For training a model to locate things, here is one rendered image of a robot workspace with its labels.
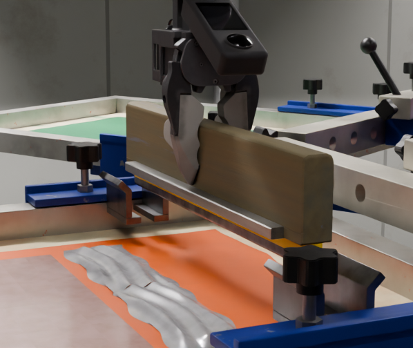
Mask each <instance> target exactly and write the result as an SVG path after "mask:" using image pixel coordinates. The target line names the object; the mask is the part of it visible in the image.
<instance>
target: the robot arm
mask: <svg viewBox="0 0 413 348"><path fill-rule="evenodd" d="M172 20H173V25H171V22H172ZM156 44H157V69H156ZM267 57H268V52H267V51H266V49H265V48H264V46H263V45H262V44H261V43H260V41H259V39H258V38H257V36H256V35H255V34H254V33H253V31H252V29H250V27H249V25H248V24H247V22H246V21H245V20H244V19H243V17H242V15H241V14H240V13H239V12H238V10H237V9H236V7H235V6H234V4H233V3H232V2H231V0H173V18H172V19H170V20H169V23H168V25H167V28H166V29H154V30H152V76H153V80H155V81H158V82H160V85H162V101H163V104H164V108H165V111H166V114H167V116H168V119H167V120H166V121H165V123H164V138H165V140H166V142H167V143H168V144H169V146H170V147H171V148H172V149H173V152H174V155H175V158H176V162H177V165H178V167H179V170H180V172H181V174H182V175H183V177H184V179H185V180H186V182H187V184H190V185H194V183H195V180H196V177H197V175H198V172H199V170H200V165H199V164H198V159H197V153H198V149H199V147H200V143H199V140H198V127H199V125H200V122H201V121H202V120H203V117H204V106H203V105H202V104H201V103H200V102H199V101H198V100H197V99H196V98H195V97H194V96H192V95H191V93H192V92H191V85H192V90H193V92H195V93H202V91H203V90H204V88H205V87H206V86H218V87H219V88H220V89H221V91H220V101H219V102H218V104H217V107H218V115H217V116H216V117H215V121H216V122H220V123H223V124H228V125H230V126H235V127H237V128H241V129H245V130H247V131H250V130H251V129H252V126H253V121H254V117H255V114H256V109H257V105H258V99H259V85H258V78H257V75H261V74H262V73H263V72H264V71H265V66H266V62H267Z"/></svg>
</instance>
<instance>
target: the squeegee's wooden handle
mask: <svg viewBox="0 0 413 348"><path fill-rule="evenodd" d="M167 119H168V116H167V114H166V111H165V108H164V106H161V105H158V104H154V103H151V102H148V101H131V102H129V103H127V105H126V161H127V162H132V161H136V162H139V163H141V164H143V165H145V166H148V167H150V168H153V169H155V170H156V171H159V172H161V173H164V174H166V175H168V176H171V177H173V178H175V179H177V180H179V181H181V182H184V183H186V184H187V182H186V180H185V179H184V177H183V175H182V174H181V172H180V170H179V167H178V165H177V162H176V158H175V155H174V152H173V149H172V148H171V147H170V146H169V144H168V143H167V142H166V140H165V138H164V123H165V121H166V120H167ZM198 140H199V143H200V147H199V149H198V153H197V159H198V164H199V165H200V170H199V172H198V175H197V177H196V180H195V183H194V185H191V186H194V187H196V188H197V189H200V190H202V191H204V192H207V193H209V194H211V195H214V196H216V197H218V198H220V199H222V200H225V201H227V202H230V203H232V204H234V205H236V206H239V207H241V208H243V209H245V210H248V211H250V212H252V213H255V214H256V215H259V216H261V217H263V218H266V219H268V220H271V221H272V222H275V223H277V224H279V225H281V226H284V238H286V239H288V240H290V241H292V242H295V243H296V244H299V245H300V246H303V245H309V244H318V243H325V242H331V241H332V219H333V190H334V159H333V157H332V156H331V155H330V154H328V153H324V152H321V151H317V150H314V149H311V148H307V147H304V146H300V145H297V144H292V143H290V142H286V141H282V140H280V139H276V138H273V137H269V136H266V135H261V134H259V133H255V132H251V131H249V130H245V129H241V128H237V127H235V126H230V125H228V124H223V123H220V122H216V121H213V120H210V119H206V118H203V120H202V121H201V122H200V125H199V127H198Z"/></svg>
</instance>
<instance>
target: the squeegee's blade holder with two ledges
mask: <svg viewBox="0 0 413 348"><path fill-rule="evenodd" d="M125 170H126V171H128V172H129V173H132V174H134V175H136V176H138V177H140V178H142V179H144V180H146V181H148V182H150V183H153V184H155V185H157V186H159V187H161V188H163V189H165V190H168V191H170V192H172V193H174V194H176V195H178V196H180V197H183V198H184V199H186V200H188V201H190V202H192V203H194V204H197V205H199V206H201V207H203V208H205V209H207V210H209V211H212V212H214V213H216V214H218V215H220V216H222V217H224V218H226V219H228V220H231V221H232V222H235V223H236V224H239V225H240V226H243V227H245V228H247V229H249V230H251V231H253V232H255V233H258V234H260V235H262V236H264V237H266V238H268V239H270V240H275V239H281V238H284V226H281V225H279V224H277V223H275V222H272V221H271V220H268V219H266V218H263V217H261V216H259V215H256V214H255V213H252V212H250V211H248V210H245V209H243V208H241V207H239V206H236V205H234V204H232V203H230V202H227V201H225V200H222V199H220V198H218V197H216V196H214V195H211V194H209V193H207V192H204V191H202V190H200V189H198V188H196V187H194V186H191V185H189V184H186V183H184V182H181V181H179V180H177V179H175V178H173V177H171V176H168V175H166V174H164V173H161V172H159V171H156V170H155V169H153V168H150V167H148V166H145V165H143V164H141V163H139V162H136V161H132V162H125Z"/></svg>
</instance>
